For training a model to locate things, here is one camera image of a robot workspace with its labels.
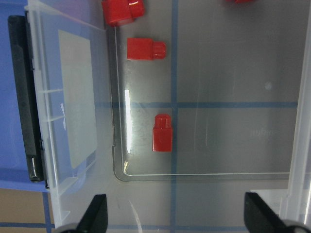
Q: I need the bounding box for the blue tray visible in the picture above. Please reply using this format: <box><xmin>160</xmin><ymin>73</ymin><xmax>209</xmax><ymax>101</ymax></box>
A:
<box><xmin>0</xmin><ymin>0</ymin><xmax>102</xmax><ymax>192</ymax></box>

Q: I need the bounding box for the clear plastic storage box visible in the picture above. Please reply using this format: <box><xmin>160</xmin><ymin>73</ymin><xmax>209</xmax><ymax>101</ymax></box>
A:
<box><xmin>26</xmin><ymin>0</ymin><xmax>311</xmax><ymax>233</ymax></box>

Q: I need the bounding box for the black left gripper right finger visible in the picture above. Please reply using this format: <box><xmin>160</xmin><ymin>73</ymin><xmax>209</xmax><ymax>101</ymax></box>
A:
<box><xmin>243</xmin><ymin>192</ymin><xmax>287</xmax><ymax>233</ymax></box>

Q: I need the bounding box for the black box latch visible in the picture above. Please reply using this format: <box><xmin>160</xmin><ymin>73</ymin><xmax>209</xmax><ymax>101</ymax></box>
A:
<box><xmin>7</xmin><ymin>15</ymin><xmax>46</xmax><ymax>183</ymax></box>

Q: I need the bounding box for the red block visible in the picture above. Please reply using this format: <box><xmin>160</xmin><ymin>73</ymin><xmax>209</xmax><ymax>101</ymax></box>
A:
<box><xmin>226</xmin><ymin>0</ymin><xmax>253</xmax><ymax>4</ymax></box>
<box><xmin>101</xmin><ymin>0</ymin><xmax>145</xmax><ymax>27</ymax></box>
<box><xmin>127</xmin><ymin>38</ymin><xmax>167</xmax><ymax>61</ymax></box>
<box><xmin>152</xmin><ymin>114</ymin><xmax>173</xmax><ymax>152</ymax></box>

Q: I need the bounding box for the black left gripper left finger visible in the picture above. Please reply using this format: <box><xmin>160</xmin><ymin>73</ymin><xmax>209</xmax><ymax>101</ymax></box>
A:
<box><xmin>76</xmin><ymin>194</ymin><xmax>108</xmax><ymax>233</ymax></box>

